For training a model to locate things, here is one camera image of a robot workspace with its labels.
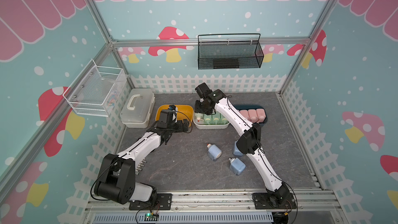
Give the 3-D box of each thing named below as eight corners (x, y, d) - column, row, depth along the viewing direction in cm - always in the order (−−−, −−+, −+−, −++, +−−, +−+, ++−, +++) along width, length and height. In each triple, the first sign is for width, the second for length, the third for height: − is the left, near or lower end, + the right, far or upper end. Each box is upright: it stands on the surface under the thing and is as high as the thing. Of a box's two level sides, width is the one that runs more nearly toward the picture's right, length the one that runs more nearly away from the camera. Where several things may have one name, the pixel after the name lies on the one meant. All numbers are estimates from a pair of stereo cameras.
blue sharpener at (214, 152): (214, 162, 88) (215, 157, 82) (204, 151, 93) (205, 145, 86) (220, 157, 91) (222, 151, 84) (211, 146, 95) (212, 140, 88)
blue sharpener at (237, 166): (230, 175, 84) (232, 171, 78) (228, 162, 88) (230, 157, 82) (243, 175, 84) (246, 171, 78) (241, 162, 88) (244, 157, 82)
